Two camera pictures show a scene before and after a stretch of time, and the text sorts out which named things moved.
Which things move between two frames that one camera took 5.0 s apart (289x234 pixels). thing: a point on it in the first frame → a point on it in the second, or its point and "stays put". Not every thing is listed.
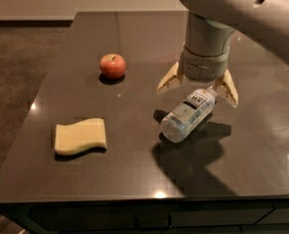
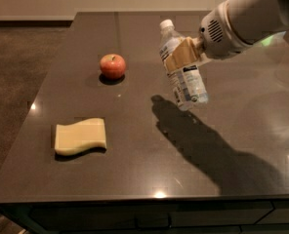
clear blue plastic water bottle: (189, 117) → (188, 84)
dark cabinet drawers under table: (206, 215) stays put
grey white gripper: (201, 67) → (220, 36)
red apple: (112, 65) stays put
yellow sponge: (80, 136) stays put
